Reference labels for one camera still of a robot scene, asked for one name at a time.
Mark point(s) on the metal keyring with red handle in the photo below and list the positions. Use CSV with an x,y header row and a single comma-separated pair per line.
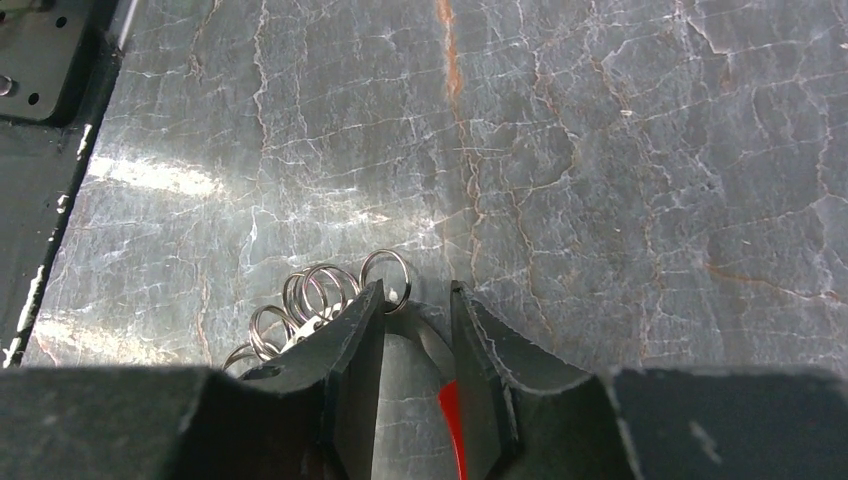
x,y
413,351

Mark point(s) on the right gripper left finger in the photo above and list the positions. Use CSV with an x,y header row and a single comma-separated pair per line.
x,y
321,424

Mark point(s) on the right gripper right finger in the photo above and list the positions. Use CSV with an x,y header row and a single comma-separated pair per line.
x,y
524,413

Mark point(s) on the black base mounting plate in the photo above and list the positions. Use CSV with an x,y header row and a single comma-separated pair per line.
x,y
59,64

